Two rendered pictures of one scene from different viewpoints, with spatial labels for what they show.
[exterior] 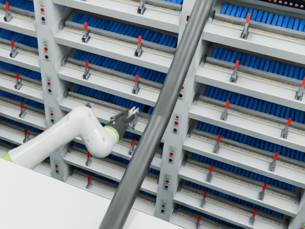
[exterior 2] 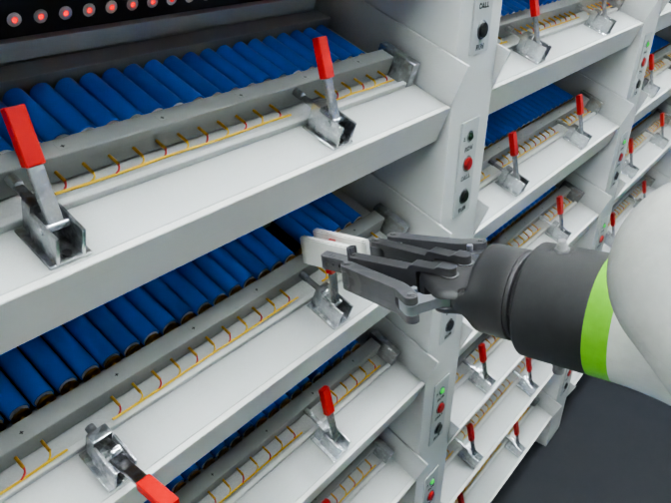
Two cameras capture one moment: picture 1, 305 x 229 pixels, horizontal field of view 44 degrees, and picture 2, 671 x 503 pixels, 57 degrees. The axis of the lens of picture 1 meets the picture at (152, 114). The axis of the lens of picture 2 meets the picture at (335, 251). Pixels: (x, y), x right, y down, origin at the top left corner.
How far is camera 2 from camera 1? 1.64 m
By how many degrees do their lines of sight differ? 57
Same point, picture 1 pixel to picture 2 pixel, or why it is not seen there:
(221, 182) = not seen: hidden behind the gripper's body
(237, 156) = (536, 167)
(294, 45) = not seen: outside the picture
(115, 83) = (231, 166)
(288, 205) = (579, 214)
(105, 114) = (215, 389)
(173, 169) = (450, 351)
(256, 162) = (559, 153)
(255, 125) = (564, 38)
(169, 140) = not seen: hidden behind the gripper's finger
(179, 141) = (467, 234)
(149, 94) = (367, 116)
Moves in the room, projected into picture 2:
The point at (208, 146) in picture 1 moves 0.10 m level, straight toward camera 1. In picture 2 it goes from (496, 194) to (563, 210)
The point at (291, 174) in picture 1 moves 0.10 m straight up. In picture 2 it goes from (592, 130) to (603, 78)
